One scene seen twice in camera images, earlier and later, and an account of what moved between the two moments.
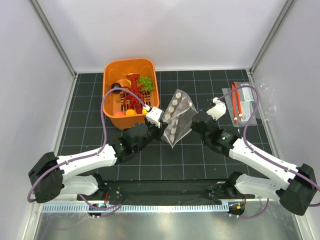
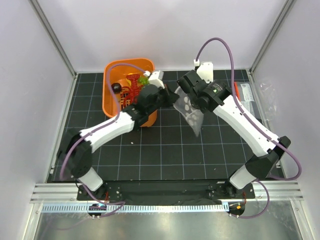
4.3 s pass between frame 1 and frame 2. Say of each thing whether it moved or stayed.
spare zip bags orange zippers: stayed
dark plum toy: stayed
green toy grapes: stayed
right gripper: moved
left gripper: moved
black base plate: stayed
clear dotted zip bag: moved
